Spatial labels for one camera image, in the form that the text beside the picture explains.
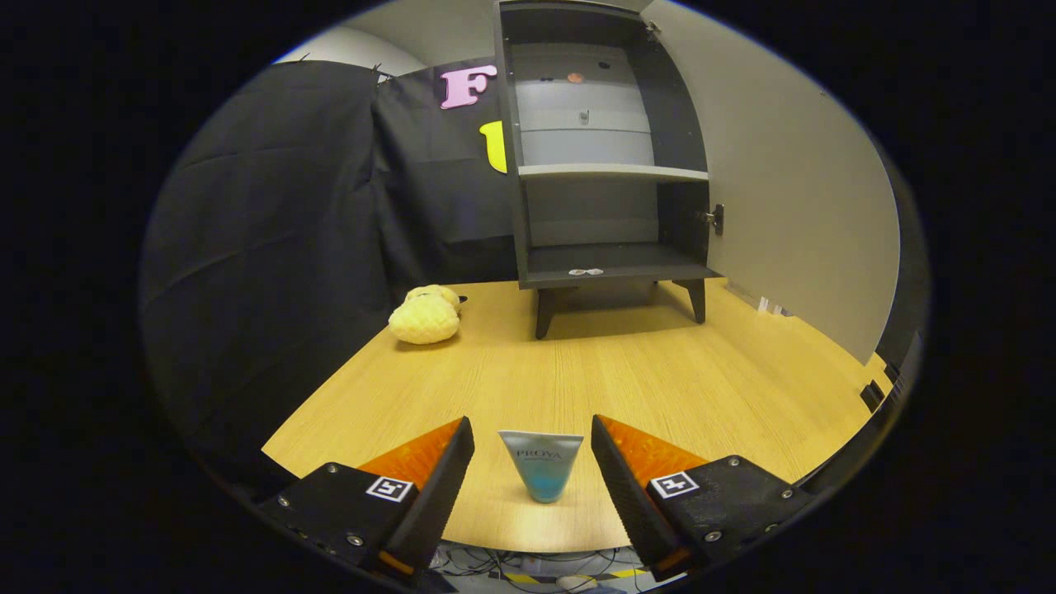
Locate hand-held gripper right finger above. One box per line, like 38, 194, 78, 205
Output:
591, 415, 818, 582

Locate dark grey cabinet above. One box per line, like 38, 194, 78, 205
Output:
493, 0, 725, 341

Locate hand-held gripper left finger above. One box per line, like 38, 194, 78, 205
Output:
256, 417, 476, 578

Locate blue white cosmetic tube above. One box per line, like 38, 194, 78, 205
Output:
498, 430, 585, 504

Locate yellow plush toy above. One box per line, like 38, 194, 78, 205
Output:
388, 285, 468, 346

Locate tangle of floor cables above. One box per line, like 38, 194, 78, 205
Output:
429, 544, 661, 593

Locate white cabinet shelf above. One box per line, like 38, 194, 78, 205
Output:
518, 163, 710, 183

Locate black backdrop cloth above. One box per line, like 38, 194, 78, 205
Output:
139, 56, 931, 488

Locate beige cabinet door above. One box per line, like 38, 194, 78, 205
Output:
639, 0, 900, 365

